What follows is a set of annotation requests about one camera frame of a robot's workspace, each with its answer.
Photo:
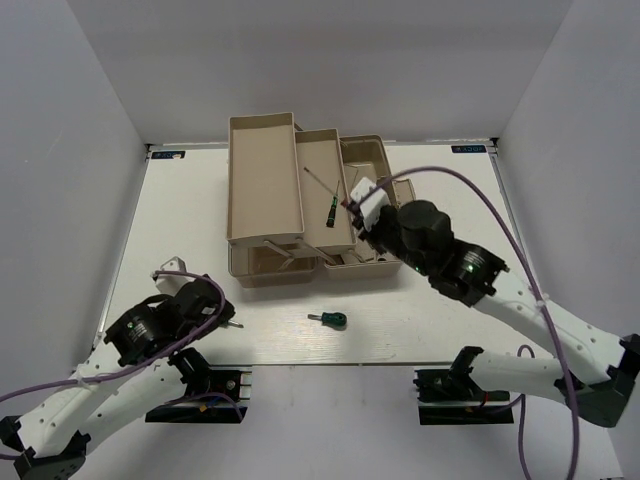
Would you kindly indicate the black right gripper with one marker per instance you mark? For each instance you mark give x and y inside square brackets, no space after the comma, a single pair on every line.
[386,214]

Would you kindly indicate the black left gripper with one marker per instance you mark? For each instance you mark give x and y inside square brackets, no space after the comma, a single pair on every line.
[227,312]

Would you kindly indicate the slim black green screwdriver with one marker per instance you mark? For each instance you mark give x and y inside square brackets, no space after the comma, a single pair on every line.
[330,221]

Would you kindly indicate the beige toolbox with clear lid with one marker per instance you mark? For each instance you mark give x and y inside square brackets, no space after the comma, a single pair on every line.
[276,212]

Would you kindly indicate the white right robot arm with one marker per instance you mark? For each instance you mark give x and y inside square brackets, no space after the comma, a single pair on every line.
[599,367]

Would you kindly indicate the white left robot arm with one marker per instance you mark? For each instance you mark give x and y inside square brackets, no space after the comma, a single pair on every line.
[144,361]

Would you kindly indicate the stubby green screwdriver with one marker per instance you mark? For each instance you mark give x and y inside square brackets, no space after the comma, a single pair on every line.
[334,320]

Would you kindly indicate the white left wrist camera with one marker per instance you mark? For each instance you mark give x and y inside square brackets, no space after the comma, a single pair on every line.
[169,277]

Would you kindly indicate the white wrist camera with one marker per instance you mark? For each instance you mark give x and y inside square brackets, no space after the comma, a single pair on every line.
[369,197]
[169,277]

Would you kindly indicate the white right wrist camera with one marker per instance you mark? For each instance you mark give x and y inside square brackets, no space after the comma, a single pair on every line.
[369,197]

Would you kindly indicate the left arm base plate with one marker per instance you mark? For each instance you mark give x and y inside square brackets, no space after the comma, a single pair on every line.
[221,396]

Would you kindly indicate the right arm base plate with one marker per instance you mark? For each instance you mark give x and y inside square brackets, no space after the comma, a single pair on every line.
[440,405]

